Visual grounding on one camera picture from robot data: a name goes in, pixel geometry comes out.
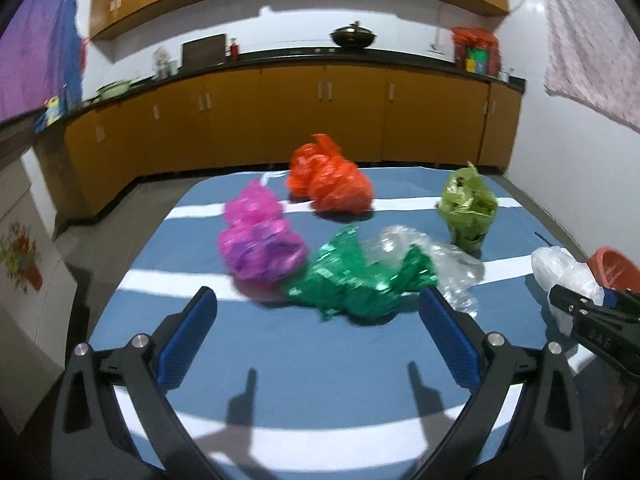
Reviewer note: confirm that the red plastic mesh basket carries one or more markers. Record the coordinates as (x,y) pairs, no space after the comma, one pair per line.
(615,267)

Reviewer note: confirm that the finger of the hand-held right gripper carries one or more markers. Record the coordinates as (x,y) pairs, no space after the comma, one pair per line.
(575,296)
(610,342)

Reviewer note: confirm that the green wash basin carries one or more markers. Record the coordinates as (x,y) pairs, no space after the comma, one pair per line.
(114,90)

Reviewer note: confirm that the colourful snack packet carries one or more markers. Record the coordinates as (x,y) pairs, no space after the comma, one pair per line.
(50,115)

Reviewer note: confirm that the clear plastic bag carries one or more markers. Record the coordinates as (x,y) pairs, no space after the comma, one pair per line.
(450,265)

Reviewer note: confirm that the yellow-green plastic bag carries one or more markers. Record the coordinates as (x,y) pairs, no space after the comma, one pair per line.
(467,210)

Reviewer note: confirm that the red plastic bag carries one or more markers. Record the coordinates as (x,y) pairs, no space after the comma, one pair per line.
(330,182)

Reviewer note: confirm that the wooden lower kitchen cabinets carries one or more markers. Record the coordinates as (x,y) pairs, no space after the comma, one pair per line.
(300,110)

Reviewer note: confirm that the dark wooden cutting board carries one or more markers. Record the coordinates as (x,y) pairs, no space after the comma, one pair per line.
(202,51)

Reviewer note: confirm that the black kitchen countertop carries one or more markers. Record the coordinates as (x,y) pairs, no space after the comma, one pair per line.
(400,57)

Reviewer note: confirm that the clear glass jar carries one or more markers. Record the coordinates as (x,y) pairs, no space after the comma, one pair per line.
(161,65)

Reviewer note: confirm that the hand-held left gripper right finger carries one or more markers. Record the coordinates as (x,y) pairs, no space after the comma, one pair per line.
(450,345)

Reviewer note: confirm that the green box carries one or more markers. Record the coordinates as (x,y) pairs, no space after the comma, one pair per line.
(476,60)

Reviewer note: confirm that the white flower print board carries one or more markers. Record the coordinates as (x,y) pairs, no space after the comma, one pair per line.
(30,310)

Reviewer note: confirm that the green foil bag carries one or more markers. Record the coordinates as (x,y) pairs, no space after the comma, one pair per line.
(350,285)

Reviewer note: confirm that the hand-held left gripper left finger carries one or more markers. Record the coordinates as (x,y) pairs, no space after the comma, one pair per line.
(187,340)

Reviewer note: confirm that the white plastic bag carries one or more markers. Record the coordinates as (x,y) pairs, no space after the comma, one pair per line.
(560,267)

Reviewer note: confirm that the purple hanging cloth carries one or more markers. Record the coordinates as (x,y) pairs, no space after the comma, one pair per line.
(35,50)

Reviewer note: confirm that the small red bottle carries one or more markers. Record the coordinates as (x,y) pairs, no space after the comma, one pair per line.
(233,51)

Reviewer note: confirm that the blue white striped blanket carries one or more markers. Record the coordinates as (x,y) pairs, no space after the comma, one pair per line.
(325,370)

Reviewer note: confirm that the pink floral hanging cloth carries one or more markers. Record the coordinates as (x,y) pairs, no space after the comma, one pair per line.
(590,50)

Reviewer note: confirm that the red bag covered appliance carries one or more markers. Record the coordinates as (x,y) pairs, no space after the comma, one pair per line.
(472,37)

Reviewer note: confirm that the black wok with lid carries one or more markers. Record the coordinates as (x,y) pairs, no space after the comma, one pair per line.
(352,37)

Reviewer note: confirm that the pink plastic bag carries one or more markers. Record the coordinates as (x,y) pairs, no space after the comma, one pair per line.
(255,240)

